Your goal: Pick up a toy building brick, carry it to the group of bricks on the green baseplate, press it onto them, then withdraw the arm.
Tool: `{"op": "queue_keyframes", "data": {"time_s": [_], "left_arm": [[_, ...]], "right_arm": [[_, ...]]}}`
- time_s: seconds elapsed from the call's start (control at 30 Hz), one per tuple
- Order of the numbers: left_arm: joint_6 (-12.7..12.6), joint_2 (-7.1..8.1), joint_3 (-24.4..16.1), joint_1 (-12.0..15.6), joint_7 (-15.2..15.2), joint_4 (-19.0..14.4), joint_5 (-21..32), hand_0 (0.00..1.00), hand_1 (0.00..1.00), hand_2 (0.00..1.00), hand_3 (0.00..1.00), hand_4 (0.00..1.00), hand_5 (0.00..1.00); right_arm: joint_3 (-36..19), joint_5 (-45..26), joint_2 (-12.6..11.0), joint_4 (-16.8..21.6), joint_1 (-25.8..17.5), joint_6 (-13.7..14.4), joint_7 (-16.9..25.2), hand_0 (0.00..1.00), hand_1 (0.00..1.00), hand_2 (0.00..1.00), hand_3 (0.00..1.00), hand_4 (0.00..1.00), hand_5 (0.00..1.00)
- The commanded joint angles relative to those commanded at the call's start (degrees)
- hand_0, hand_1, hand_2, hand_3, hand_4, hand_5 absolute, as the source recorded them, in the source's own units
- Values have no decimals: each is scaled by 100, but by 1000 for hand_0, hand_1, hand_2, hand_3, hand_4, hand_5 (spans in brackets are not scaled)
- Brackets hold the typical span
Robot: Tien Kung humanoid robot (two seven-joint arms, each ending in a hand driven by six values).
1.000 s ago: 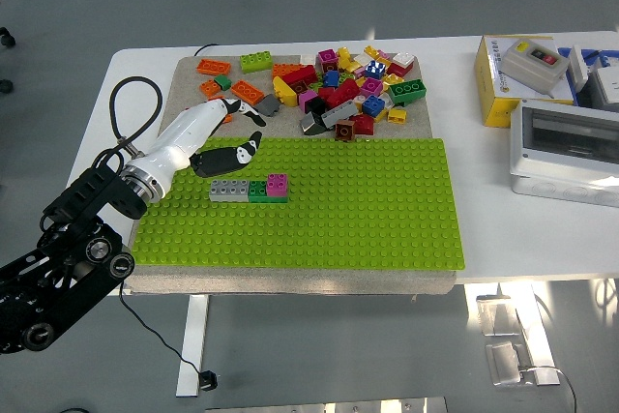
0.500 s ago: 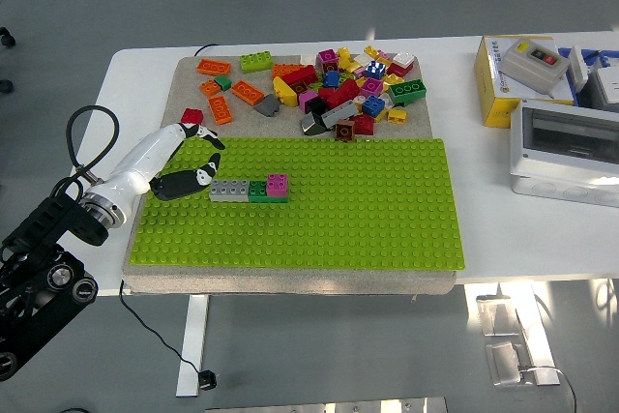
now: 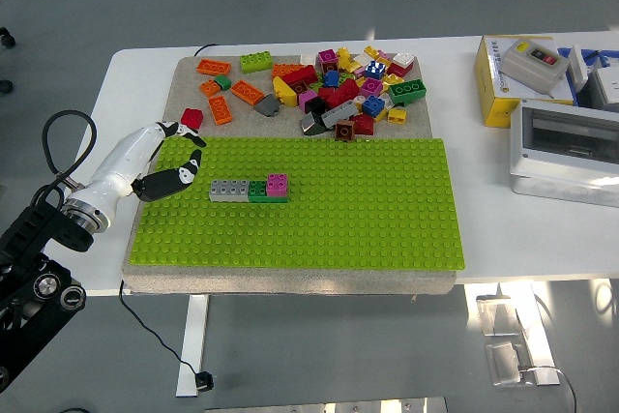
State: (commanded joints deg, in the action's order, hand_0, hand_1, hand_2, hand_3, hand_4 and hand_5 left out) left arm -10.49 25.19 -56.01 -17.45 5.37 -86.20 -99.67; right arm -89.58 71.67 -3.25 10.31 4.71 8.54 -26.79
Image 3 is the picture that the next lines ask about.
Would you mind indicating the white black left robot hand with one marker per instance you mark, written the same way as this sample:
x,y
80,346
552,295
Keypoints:
x,y
126,156

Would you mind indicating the magenta square brick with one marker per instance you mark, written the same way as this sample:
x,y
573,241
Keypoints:
x,y
277,185
327,60
371,87

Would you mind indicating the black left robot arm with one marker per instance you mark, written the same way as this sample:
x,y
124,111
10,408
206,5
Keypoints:
x,y
48,231

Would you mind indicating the small red brick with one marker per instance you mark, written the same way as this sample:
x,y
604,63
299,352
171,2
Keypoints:
x,y
192,116

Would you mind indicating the orange rectangular brick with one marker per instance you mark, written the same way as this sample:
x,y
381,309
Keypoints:
x,y
284,69
214,67
247,92
220,109

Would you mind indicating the grey rectangular brick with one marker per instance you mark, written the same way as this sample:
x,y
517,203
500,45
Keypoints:
x,y
228,190

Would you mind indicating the small orange brick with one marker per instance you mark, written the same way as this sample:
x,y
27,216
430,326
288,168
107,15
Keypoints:
x,y
210,88

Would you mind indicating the small dark green brick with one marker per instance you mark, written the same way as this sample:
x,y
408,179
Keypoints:
x,y
223,82

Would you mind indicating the dark green rectangular brick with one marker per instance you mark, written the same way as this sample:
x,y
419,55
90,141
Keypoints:
x,y
407,91
257,191

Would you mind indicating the grey sloped brick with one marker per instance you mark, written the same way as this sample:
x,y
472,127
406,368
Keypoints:
x,y
267,105

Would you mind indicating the lime green rectangular brick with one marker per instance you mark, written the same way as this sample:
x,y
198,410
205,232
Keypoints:
x,y
256,62

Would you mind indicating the yellow rounded brick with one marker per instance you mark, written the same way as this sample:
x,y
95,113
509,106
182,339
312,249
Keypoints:
x,y
284,91

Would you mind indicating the black silver sloped brick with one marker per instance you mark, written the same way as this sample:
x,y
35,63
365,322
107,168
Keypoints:
x,y
312,125

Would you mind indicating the pink brick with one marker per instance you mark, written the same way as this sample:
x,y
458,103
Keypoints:
x,y
384,55
306,100

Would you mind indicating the red rectangular brick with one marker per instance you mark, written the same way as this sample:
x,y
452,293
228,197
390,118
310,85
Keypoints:
x,y
300,76

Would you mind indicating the small white brick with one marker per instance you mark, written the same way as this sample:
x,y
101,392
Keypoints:
x,y
308,59

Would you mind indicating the long grey brick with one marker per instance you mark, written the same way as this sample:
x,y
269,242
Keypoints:
x,y
338,114

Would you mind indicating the small blue brick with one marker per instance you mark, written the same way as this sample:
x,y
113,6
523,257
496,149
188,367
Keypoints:
x,y
331,79

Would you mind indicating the brown square brick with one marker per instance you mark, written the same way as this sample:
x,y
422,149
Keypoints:
x,y
345,131

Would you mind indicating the large red brick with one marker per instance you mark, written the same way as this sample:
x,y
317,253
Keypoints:
x,y
344,93

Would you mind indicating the red sloped brick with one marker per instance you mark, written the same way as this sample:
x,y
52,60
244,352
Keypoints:
x,y
363,124

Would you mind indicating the lime green studded baseplate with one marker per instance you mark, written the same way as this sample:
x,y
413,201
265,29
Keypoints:
x,y
362,215

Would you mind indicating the blue square brick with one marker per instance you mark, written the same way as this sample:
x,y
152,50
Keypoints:
x,y
373,106

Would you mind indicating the blue white checked brick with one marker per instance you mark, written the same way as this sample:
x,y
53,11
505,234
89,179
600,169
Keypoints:
x,y
374,69

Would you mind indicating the small yellow brick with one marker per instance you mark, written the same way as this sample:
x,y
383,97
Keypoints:
x,y
397,116

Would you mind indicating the grey-brown mat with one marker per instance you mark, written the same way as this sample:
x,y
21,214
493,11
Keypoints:
x,y
242,130

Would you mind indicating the black chair caster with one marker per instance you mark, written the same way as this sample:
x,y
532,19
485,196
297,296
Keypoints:
x,y
7,38
6,86

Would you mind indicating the white table leg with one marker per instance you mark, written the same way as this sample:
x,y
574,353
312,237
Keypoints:
x,y
191,350
539,335

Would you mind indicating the yellow cardboard box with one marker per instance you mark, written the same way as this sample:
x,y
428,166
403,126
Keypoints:
x,y
491,94

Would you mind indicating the clear plastic block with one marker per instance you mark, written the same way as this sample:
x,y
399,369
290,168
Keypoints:
x,y
504,365
498,316

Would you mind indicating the white plastic part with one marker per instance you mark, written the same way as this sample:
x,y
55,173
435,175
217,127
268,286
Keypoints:
x,y
578,69

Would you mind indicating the blue box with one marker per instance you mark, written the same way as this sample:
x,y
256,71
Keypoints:
x,y
595,56

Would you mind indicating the white distribution enclosure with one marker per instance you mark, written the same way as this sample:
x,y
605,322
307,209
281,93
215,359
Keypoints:
x,y
561,166

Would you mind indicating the white wall socket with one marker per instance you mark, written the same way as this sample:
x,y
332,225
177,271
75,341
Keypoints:
x,y
608,85

